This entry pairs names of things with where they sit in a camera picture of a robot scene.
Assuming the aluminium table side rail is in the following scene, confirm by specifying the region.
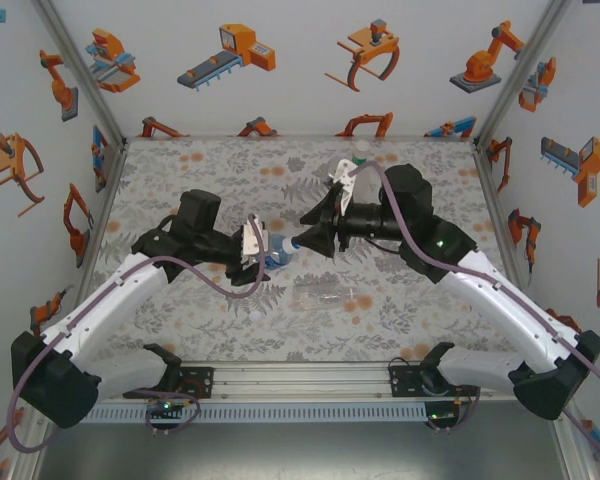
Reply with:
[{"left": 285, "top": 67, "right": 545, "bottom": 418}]
[
  {"left": 472, "top": 137, "right": 549, "bottom": 361},
  {"left": 74, "top": 137, "right": 130, "bottom": 301}
]

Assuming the aluminium mounting rail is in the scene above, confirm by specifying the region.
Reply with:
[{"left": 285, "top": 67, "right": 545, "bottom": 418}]
[{"left": 27, "top": 362, "right": 574, "bottom": 404}]

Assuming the aluminium frame post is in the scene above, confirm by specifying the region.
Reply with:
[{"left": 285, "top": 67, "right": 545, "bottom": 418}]
[
  {"left": 32, "top": 0, "right": 129, "bottom": 151},
  {"left": 474, "top": 0, "right": 574, "bottom": 149}
]

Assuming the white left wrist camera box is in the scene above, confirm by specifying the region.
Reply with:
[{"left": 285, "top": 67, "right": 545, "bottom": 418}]
[{"left": 240, "top": 219, "right": 272, "bottom": 264}]

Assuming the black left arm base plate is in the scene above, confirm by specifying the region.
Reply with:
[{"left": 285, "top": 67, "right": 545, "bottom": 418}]
[{"left": 123, "top": 366, "right": 216, "bottom": 400}]

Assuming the grey floral table cloth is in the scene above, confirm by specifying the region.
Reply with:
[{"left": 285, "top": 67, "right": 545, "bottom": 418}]
[{"left": 82, "top": 137, "right": 536, "bottom": 364}]

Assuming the grey metal panel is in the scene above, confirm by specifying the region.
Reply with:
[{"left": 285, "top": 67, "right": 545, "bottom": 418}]
[{"left": 34, "top": 419, "right": 566, "bottom": 480}]

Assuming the white slotted cable duct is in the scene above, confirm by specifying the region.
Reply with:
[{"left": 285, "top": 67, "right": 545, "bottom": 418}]
[{"left": 47, "top": 403, "right": 429, "bottom": 424}]

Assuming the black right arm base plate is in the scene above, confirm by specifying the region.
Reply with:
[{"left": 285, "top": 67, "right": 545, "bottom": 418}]
[{"left": 388, "top": 364, "right": 481, "bottom": 399}]

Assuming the small blue label bottle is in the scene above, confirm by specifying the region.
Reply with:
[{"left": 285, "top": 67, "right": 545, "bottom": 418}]
[{"left": 262, "top": 232, "right": 296, "bottom": 271}]

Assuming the plain clear plastic bottle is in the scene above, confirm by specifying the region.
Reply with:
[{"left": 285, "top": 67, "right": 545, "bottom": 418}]
[{"left": 290, "top": 283, "right": 364, "bottom": 312}]

